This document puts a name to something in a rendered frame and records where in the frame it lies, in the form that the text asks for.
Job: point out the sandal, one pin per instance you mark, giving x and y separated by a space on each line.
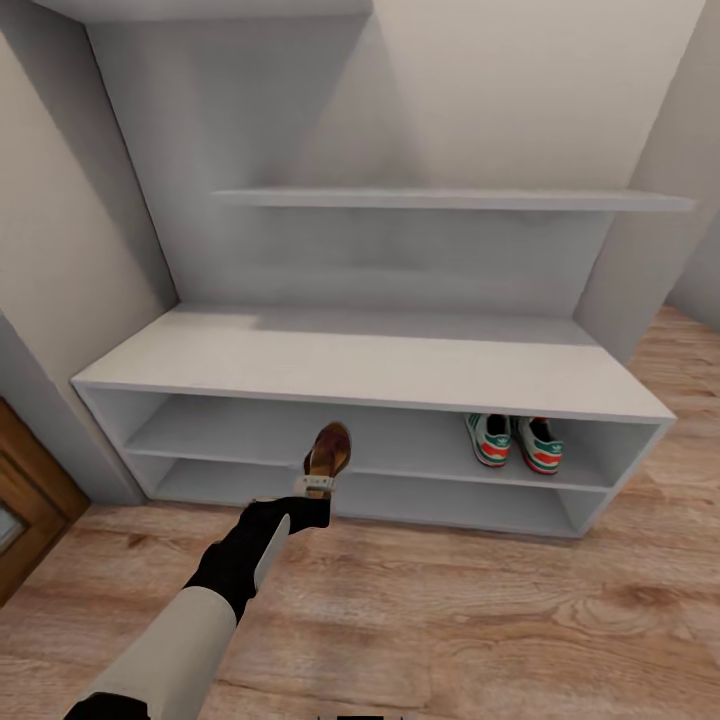
331 453

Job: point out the door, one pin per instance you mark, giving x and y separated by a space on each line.
39 503

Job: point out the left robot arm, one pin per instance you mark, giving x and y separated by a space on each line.
167 672

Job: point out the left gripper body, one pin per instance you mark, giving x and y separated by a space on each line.
315 512

